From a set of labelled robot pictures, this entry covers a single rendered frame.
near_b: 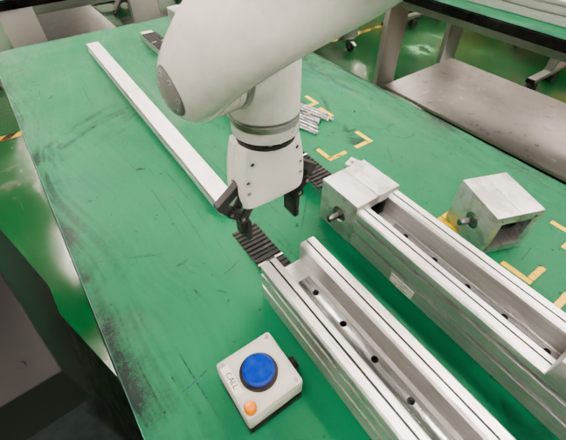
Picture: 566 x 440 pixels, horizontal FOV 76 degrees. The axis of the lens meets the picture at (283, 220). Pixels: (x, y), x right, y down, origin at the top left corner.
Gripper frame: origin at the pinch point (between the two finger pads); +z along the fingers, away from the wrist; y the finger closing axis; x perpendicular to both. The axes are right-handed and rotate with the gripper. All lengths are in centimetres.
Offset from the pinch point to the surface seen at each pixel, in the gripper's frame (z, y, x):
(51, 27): 67, -6, -338
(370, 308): 2.6, -3.1, 19.7
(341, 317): 5.4, -0.3, 17.4
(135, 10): 28, -42, -205
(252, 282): 11.1, 5.1, 2.2
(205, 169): 8.0, -0.6, -25.8
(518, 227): 6.7, -37.9, 21.7
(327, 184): 1.9, -13.9, -2.2
